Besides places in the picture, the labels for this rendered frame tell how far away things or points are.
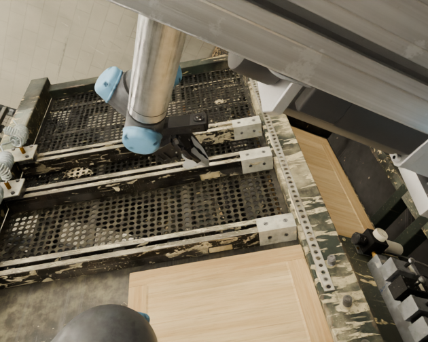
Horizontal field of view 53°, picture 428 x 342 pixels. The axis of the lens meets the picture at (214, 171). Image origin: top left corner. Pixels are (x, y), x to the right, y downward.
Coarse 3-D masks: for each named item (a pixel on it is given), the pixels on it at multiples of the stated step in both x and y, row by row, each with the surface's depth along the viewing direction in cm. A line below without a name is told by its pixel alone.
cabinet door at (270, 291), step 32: (256, 256) 138; (288, 256) 136; (160, 288) 134; (192, 288) 132; (224, 288) 130; (256, 288) 129; (288, 288) 127; (160, 320) 125; (192, 320) 124; (224, 320) 122; (256, 320) 121; (288, 320) 120; (320, 320) 118
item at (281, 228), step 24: (288, 216) 142; (144, 240) 143; (168, 240) 142; (192, 240) 140; (216, 240) 139; (240, 240) 140; (264, 240) 141; (288, 240) 143; (0, 264) 143; (24, 264) 143; (48, 264) 140; (72, 264) 139; (96, 264) 141; (120, 264) 142; (144, 264) 143; (0, 288) 143
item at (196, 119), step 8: (168, 120) 104; (176, 120) 104; (184, 120) 103; (192, 120) 103; (200, 120) 102; (208, 120) 105; (168, 128) 102; (176, 128) 102; (184, 128) 102; (192, 128) 103; (200, 128) 103
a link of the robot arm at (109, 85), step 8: (104, 72) 96; (112, 72) 92; (120, 72) 93; (104, 80) 93; (112, 80) 92; (120, 80) 92; (96, 88) 93; (104, 88) 92; (112, 88) 92; (120, 88) 92; (104, 96) 94; (112, 96) 93; (120, 96) 93; (128, 96) 93; (112, 104) 96; (120, 104) 95; (120, 112) 97
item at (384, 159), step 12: (300, 120) 254; (312, 132) 261; (324, 132) 262; (228, 144) 287; (252, 144) 215; (336, 156) 250; (384, 156) 218; (384, 168) 216; (396, 168) 210; (264, 180) 194; (396, 180) 206; (408, 192) 197; (240, 204) 246; (408, 204) 195; (264, 216) 330
